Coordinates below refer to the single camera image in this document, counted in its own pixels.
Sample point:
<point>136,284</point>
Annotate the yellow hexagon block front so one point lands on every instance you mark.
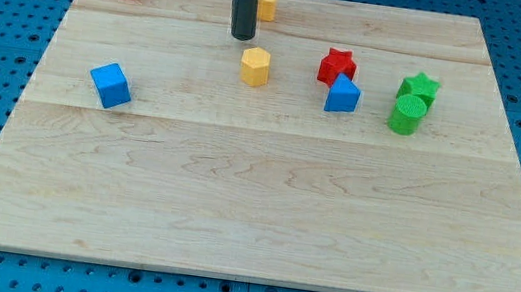
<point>255,66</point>

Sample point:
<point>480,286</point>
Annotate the yellow hexagon block rear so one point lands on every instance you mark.
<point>266,10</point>

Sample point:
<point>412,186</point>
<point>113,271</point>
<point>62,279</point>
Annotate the yellow hexagon block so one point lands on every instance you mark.
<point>255,66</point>
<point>266,10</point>

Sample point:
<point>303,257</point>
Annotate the green cylinder block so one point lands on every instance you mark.
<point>407,114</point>

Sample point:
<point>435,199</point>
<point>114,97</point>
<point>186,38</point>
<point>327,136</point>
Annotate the red star block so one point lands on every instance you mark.
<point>335,63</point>

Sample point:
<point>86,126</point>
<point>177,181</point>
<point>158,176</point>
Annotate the blue cube block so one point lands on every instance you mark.
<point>111,85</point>

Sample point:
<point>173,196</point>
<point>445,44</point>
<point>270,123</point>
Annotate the green star block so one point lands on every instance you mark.
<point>421,86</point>

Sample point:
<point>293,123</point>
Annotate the wooden board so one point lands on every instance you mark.
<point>200,174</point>

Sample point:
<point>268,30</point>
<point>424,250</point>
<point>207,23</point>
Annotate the blue triangular prism block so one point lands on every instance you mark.
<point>343,95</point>

